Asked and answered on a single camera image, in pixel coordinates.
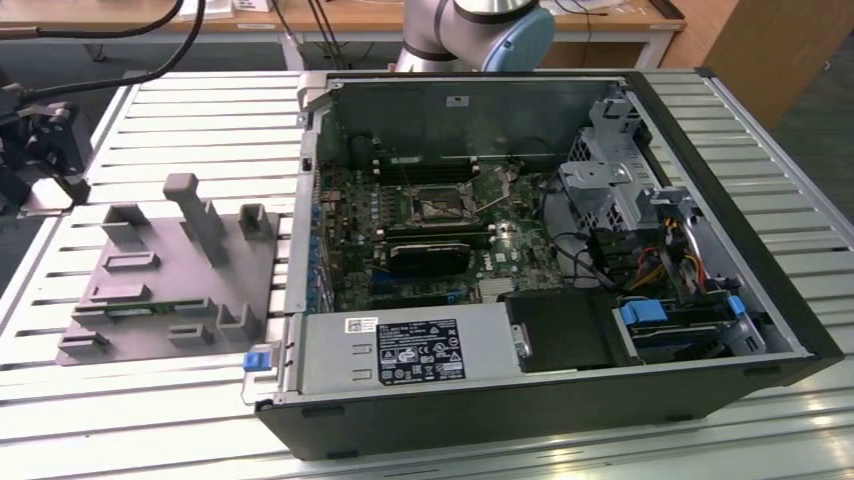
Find black RAM slot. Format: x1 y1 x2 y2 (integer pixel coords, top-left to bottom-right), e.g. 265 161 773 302
376 171 479 185
382 225 495 237
376 158 479 173
384 234 496 246

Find metal socket cover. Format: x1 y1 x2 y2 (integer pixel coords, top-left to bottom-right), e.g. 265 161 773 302
491 163 525 204

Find hard disk in blue carrier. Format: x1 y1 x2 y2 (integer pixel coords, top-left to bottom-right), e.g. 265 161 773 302
616 297 728 351

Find black cable hose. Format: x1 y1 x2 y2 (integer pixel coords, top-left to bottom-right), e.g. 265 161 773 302
18 0 209 101

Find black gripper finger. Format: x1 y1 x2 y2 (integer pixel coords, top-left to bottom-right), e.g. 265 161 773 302
26 101 93 207

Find coloured wire bundle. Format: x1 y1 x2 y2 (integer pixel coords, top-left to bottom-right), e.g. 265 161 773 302
625 214 709 292

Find hanging black cables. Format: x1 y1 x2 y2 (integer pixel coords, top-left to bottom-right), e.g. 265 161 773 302
276 0 376 70

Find metal disk bay cage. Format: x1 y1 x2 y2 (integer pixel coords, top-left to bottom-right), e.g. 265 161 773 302
556 97 668 241

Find black wire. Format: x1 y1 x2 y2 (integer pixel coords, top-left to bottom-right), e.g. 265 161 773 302
540 177 619 290

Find green motherboard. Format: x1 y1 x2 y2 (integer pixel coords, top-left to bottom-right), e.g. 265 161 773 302
317 159 568 311

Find wooden desk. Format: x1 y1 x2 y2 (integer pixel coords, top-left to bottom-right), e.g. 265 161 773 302
0 0 688 71

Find wooden cabinet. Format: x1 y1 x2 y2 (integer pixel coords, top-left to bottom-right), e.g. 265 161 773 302
699 0 854 130

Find grey parts rack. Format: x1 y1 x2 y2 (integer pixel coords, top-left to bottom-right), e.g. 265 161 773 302
56 173 285 369

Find black graphics card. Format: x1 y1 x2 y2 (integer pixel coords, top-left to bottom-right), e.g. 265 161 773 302
385 242 472 275

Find green RAM stick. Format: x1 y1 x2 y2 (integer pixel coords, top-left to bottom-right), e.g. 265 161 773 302
105 305 201 318

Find black open PC case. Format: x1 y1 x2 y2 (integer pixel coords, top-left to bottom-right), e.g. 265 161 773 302
252 68 847 462

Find blue case latch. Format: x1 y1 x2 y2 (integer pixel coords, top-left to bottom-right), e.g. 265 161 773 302
242 345 276 373

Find CPU socket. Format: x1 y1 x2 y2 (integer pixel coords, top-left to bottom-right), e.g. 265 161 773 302
406 185 479 224

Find silver chipset heatsink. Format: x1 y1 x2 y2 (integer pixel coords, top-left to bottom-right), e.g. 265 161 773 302
477 279 520 303

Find grey power supply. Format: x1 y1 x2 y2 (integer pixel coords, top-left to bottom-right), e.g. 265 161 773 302
296 303 525 394

